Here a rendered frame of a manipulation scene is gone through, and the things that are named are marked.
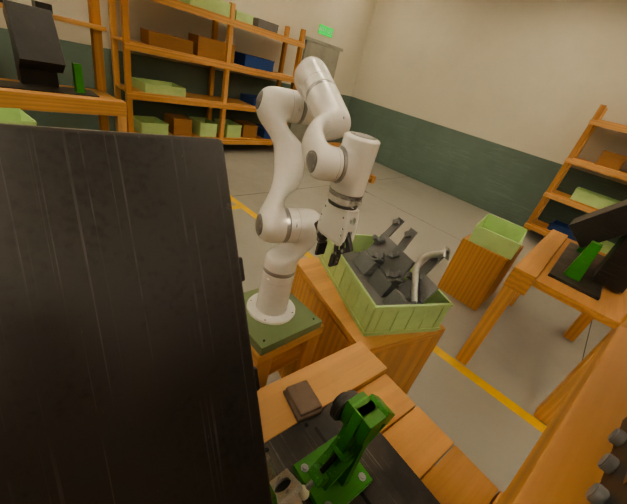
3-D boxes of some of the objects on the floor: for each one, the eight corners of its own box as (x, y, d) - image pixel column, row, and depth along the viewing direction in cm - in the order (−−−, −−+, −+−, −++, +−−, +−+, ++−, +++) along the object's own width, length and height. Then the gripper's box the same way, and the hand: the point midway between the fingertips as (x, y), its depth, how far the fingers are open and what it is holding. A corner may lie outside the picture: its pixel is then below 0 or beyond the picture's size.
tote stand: (270, 355, 217) (294, 258, 178) (334, 340, 244) (367, 252, 205) (316, 454, 169) (363, 351, 130) (389, 422, 196) (446, 328, 157)
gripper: (311, 185, 82) (297, 245, 91) (357, 215, 71) (335, 280, 80) (333, 184, 87) (317, 242, 95) (379, 212, 76) (356, 274, 85)
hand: (327, 254), depth 87 cm, fingers open, 5 cm apart
